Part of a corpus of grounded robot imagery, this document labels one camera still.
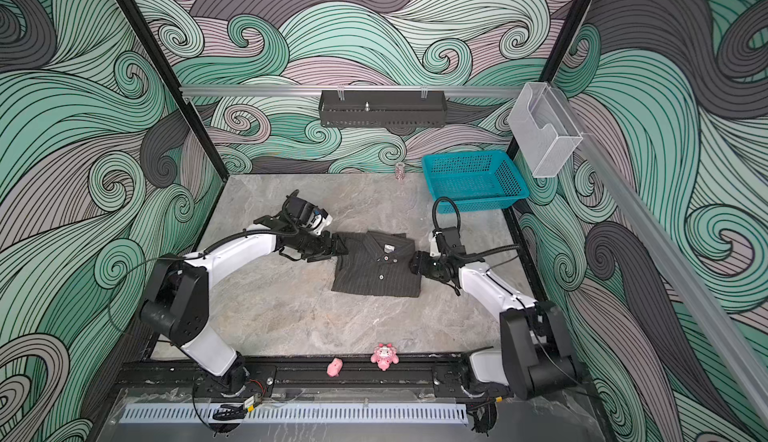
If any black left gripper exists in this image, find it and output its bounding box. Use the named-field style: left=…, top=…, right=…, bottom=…
left=294, top=229, right=349, bottom=262

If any dark grey pinstripe shirt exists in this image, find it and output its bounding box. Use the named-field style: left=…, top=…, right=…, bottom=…
left=331, top=231, right=421, bottom=298

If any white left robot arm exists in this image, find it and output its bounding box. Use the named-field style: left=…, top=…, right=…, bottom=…
left=138, top=191, right=348, bottom=397

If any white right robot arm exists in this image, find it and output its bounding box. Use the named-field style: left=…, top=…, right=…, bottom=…
left=409, top=197, right=583, bottom=400

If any pink poker chip stack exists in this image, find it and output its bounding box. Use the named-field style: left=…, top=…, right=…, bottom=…
left=394, top=162, right=406, bottom=181

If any teal plastic basket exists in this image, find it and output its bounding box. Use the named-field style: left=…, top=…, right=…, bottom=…
left=422, top=150, right=530, bottom=213

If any pink plush pig toy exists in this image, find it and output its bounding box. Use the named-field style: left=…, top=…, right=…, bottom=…
left=370, top=344, right=399, bottom=371

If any small pink toy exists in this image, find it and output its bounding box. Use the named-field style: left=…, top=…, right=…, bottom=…
left=326, top=358, right=343, bottom=377

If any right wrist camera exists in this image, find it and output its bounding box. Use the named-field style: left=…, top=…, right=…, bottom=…
left=428, top=232, right=443, bottom=258

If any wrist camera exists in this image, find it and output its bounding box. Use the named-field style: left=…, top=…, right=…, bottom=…
left=300, top=203, right=333, bottom=236
left=428, top=232, right=443, bottom=258

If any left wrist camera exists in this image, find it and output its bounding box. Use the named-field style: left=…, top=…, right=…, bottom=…
left=300, top=203, right=333, bottom=236

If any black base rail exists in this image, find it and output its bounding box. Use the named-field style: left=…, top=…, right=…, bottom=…
left=113, top=351, right=595, bottom=401

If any black wall shelf tray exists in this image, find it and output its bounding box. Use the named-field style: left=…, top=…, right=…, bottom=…
left=318, top=91, right=448, bottom=131

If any white slotted cable duct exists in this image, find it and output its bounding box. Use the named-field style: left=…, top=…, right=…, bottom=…
left=117, top=402, right=469, bottom=425

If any clear plastic wall bin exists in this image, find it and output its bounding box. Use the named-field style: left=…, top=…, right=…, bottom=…
left=507, top=82, right=583, bottom=178

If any aluminium wall rail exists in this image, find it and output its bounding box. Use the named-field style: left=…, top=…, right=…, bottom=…
left=179, top=84, right=523, bottom=99

